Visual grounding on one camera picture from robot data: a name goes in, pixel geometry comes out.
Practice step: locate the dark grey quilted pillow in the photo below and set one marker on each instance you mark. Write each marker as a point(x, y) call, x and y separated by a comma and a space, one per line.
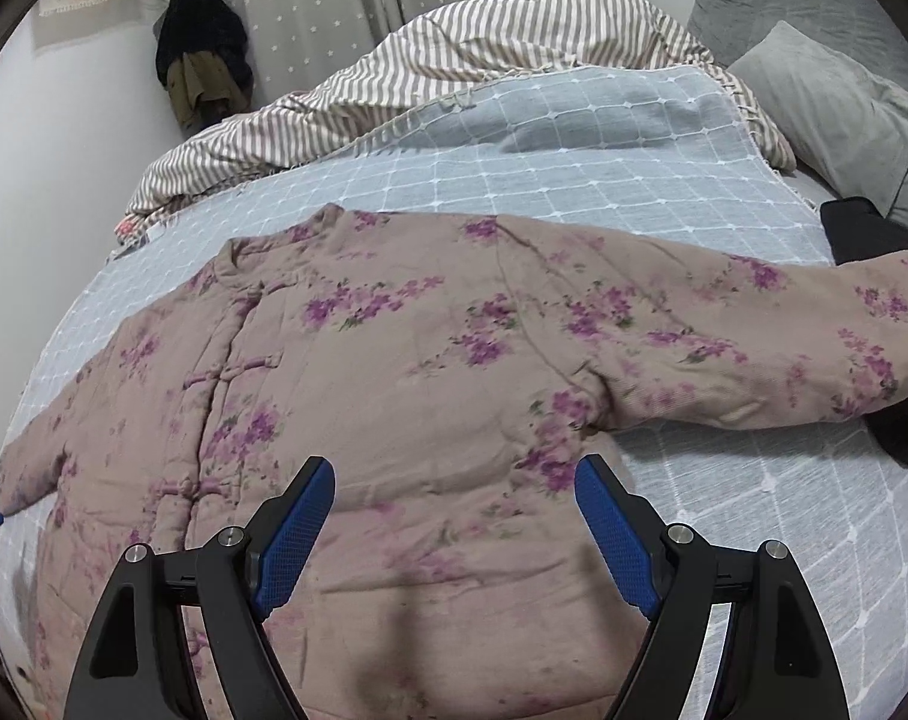
point(784, 7)

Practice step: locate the floral padded jacket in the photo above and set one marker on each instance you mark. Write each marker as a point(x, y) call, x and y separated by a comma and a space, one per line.
point(394, 390)

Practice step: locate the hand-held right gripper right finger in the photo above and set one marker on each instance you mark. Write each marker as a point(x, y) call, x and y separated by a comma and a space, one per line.
point(615, 540)

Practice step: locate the blue checked blanket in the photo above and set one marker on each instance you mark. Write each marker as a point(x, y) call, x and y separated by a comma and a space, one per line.
point(514, 187)

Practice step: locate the pink patterned cloth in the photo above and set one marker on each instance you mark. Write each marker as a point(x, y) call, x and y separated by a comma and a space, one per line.
point(128, 229)

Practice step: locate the black cloth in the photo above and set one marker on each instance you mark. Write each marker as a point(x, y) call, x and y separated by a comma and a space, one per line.
point(859, 232)

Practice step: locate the grey star curtain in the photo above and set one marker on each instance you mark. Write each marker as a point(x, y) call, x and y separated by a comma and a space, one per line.
point(311, 15)

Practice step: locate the dark hanging clothes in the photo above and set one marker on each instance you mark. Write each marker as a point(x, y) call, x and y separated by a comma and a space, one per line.
point(199, 45)

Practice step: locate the light grey pillow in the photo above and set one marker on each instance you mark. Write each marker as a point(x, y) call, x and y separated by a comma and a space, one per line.
point(821, 105)

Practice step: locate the striped duvet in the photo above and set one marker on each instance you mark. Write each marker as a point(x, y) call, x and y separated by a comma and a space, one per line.
point(499, 30)

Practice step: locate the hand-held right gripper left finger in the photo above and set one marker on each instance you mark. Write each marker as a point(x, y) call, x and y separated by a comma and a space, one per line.
point(296, 540)

